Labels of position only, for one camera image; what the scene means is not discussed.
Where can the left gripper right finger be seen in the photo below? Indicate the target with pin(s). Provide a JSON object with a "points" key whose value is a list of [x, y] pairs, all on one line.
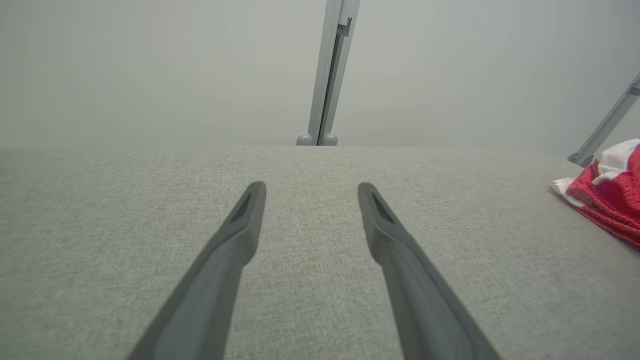
{"points": [[420, 300]]}

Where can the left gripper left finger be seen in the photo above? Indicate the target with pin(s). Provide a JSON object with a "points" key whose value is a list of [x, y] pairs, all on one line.
{"points": [[210, 290]]}

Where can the red basketball shorts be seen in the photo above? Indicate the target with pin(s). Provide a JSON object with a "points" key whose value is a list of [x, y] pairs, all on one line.
{"points": [[610, 200]]}

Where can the grey metal partition post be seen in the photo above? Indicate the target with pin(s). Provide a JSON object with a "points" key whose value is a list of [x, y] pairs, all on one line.
{"points": [[330, 75]]}

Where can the slanted grey frame post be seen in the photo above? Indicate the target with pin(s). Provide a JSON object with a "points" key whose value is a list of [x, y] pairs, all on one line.
{"points": [[607, 122]]}

